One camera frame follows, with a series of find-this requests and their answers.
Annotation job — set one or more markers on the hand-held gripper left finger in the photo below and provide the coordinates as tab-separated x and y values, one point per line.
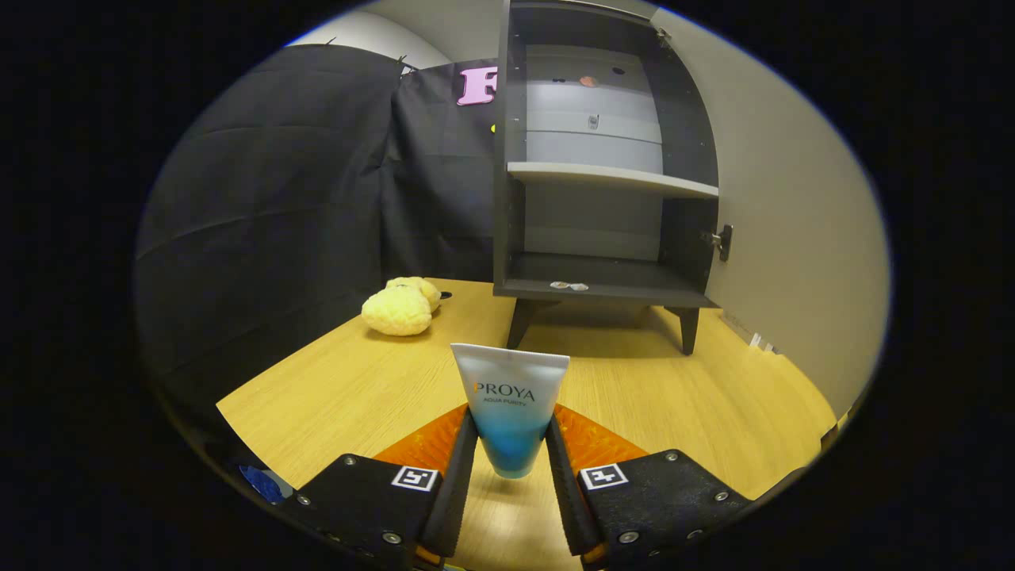
456	500

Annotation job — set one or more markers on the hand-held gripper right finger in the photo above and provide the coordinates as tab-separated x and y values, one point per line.
567	500

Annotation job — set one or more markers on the white and blue tube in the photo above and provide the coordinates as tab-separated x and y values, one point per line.
511	396

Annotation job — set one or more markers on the beige cabinet door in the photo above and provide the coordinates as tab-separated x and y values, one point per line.
793	238

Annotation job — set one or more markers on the blue shiny object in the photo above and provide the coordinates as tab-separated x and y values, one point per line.
262	482

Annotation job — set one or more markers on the yellow plush toy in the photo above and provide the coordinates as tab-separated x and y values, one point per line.
396	309

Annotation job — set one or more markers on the dark grey cabinet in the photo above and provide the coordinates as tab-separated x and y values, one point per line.
603	274

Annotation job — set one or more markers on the light grey cabinet shelf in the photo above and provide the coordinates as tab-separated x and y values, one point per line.
603	176

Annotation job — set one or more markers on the black backdrop cloth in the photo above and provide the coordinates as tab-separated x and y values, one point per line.
277	198

